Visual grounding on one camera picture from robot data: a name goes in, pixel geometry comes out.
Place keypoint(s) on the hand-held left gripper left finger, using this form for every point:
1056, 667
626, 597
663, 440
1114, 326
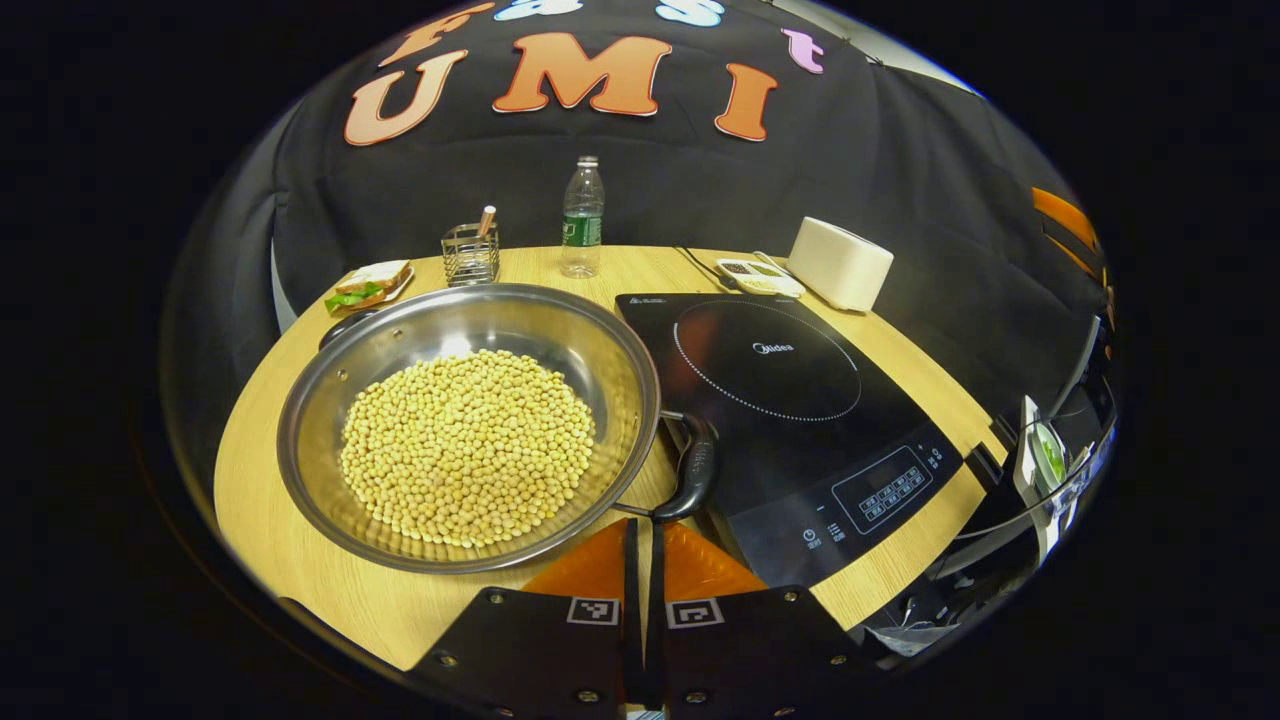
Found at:
530, 650

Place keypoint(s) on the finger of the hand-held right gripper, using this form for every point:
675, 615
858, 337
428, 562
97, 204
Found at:
1080, 262
1065, 215

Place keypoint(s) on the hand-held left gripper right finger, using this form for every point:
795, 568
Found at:
760, 650

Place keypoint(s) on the pile of soybeans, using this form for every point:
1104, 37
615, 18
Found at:
468, 450

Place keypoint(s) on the black induction cooktop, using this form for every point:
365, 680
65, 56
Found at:
800, 440

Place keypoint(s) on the stainless steel pot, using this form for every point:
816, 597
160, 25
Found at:
540, 325

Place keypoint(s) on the white and green object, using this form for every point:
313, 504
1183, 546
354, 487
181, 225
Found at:
1040, 460

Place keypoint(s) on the white toaster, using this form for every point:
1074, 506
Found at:
838, 265

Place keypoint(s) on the divided white grain dish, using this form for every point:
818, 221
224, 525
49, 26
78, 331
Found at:
760, 278

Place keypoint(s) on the sandwich with lettuce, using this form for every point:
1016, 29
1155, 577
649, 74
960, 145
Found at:
370, 282

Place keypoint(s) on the black backdrop cloth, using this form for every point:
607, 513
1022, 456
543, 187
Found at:
650, 190

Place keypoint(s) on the clear plastic water bottle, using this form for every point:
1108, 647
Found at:
582, 230

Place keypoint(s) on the striped stick in holder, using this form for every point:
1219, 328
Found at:
487, 220

